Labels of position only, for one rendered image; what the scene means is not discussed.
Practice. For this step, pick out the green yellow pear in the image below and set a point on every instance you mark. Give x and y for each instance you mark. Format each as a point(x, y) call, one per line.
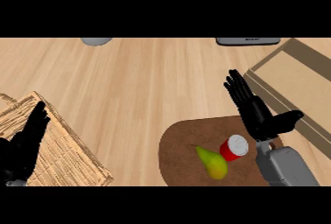
point(213, 163)

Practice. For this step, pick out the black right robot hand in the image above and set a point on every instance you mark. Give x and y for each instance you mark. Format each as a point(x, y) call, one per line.
point(259, 116)

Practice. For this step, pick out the brown cutting board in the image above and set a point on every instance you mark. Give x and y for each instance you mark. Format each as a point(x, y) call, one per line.
point(190, 151)

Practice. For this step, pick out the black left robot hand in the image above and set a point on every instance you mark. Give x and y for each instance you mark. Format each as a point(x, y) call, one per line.
point(21, 143)

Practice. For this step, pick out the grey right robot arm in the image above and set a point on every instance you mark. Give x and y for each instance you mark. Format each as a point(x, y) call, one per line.
point(284, 166)

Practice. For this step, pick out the dark grey flat appliance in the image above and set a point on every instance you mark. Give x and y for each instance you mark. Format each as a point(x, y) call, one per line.
point(247, 41)

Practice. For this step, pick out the grey rounded object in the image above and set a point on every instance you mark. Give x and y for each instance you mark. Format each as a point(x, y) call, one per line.
point(97, 41)

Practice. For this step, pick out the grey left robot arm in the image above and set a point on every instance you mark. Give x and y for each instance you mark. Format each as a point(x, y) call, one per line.
point(17, 183)

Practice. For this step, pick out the red can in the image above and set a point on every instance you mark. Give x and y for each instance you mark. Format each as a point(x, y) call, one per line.
point(234, 148)

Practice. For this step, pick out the wicker basket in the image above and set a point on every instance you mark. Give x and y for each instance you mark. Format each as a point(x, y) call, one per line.
point(64, 145)

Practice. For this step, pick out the cardboard box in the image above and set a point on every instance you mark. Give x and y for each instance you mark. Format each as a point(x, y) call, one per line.
point(297, 84)

